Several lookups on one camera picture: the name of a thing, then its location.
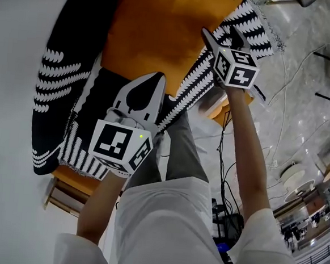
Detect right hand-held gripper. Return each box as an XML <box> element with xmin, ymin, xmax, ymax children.
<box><xmin>197</xmin><ymin>23</ymin><xmax>264</xmax><ymax>91</ymax></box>

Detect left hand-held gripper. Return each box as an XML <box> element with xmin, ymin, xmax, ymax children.
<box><xmin>86</xmin><ymin>67</ymin><xmax>167</xmax><ymax>180</ymax></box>

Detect large orange pillow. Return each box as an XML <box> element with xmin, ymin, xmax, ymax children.
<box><xmin>97</xmin><ymin>0</ymin><xmax>245</xmax><ymax>103</ymax></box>

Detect orange flower cushion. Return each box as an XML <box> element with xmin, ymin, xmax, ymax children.
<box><xmin>208</xmin><ymin>92</ymin><xmax>255</xmax><ymax>128</ymax></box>

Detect person's right forearm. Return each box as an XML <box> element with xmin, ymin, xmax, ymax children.
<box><xmin>213</xmin><ymin>86</ymin><xmax>282</xmax><ymax>227</ymax></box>

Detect person's left forearm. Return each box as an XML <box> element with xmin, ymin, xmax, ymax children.
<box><xmin>75</xmin><ymin>167</ymin><xmax>129</xmax><ymax>248</ymax></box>

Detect person's grey trousers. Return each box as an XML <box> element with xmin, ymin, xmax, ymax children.
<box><xmin>124</xmin><ymin>106</ymin><xmax>216</xmax><ymax>196</ymax></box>

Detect black white patterned blanket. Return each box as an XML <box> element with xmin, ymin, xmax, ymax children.
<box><xmin>27</xmin><ymin>0</ymin><xmax>290</xmax><ymax>195</ymax></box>

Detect brown chair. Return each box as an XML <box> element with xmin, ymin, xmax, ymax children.
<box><xmin>294</xmin><ymin>0</ymin><xmax>318</xmax><ymax>9</ymax></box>

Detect wooden side table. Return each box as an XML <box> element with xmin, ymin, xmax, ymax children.
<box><xmin>42</xmin><ymin>175</ymin><xmax>91</xmax><ymax>217</ymax></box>

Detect person's white shirt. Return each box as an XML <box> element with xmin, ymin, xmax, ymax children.
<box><xmin>53</xmin><ymin>165</ymin><xmax>306</xmax><ymax>264</ymax></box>

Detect white round fan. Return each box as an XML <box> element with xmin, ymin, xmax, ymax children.
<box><xmin>278</xmin><ymin>161</ymin><xmax>317</xmax><ymax>204</ymax></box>

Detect black device with blue screen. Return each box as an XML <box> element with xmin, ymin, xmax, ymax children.
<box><xmin>215</xmin><ymin>240</ymin><xmax>235</xmax><ymax>253</ymax></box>

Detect bundle of black cables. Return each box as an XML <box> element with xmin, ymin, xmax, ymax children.
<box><xmin>206</xmin><ymin>109</ymin><xmax>254</xmax><ymax>264</ymax></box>

